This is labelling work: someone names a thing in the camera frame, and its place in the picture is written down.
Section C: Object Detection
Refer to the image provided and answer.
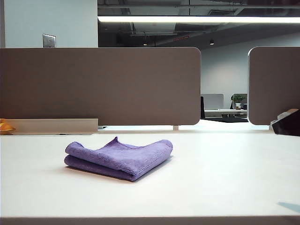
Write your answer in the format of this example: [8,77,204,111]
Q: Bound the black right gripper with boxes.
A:
[270,110,300,136]

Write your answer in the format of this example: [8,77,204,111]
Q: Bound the purple microfibre cloth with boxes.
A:
[64,136,173,182]

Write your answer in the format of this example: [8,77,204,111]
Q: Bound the orange cloth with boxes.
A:
[0,118,16,135]

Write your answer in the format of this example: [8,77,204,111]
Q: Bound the narrow brown desk partition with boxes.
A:
[247,46,300,126]

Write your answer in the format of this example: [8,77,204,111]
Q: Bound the green potted plant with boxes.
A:
[231,93,248,110]

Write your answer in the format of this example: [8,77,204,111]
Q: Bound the white background desk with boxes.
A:
[203,108,248,118]

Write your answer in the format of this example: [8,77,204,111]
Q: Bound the pale grey background partition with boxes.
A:
[201,93,224,110]

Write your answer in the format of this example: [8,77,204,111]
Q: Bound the long ceiling light strip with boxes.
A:
[97,15,300,23]

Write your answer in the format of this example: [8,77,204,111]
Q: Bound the wide brown desk partition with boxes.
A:
[0,46,202,126]

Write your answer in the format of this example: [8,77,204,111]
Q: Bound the grey cable tray flap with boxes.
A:
[8,118,98,135]

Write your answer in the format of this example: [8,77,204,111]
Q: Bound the metal wall switch plate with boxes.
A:
[42,33,56,48]

